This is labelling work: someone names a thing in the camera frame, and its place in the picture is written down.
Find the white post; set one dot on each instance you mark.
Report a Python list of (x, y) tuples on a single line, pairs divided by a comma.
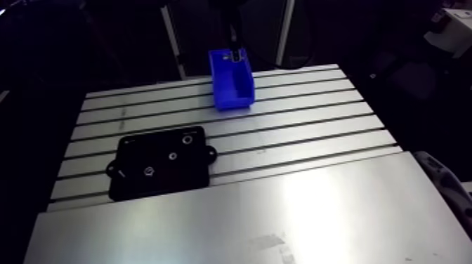
[(285, 33), (173, 40)]

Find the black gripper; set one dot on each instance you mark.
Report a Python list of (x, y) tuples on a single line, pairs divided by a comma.
[(235, 40)]

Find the white desk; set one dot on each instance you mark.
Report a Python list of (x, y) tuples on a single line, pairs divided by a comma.
[(451, 33)]

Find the steel bolt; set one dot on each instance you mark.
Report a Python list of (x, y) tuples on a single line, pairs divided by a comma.
[(148, 171)]

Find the steel bearing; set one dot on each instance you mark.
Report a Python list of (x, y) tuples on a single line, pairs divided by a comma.
[(187, 139)]

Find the blue bin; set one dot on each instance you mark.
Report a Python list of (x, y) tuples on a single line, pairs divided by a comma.
[(233, 85)]

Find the pale holed strip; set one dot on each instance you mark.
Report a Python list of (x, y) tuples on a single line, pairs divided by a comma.
[(448, 188)]

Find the black tray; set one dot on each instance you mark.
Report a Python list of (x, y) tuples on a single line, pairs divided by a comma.
[(162, 164)]

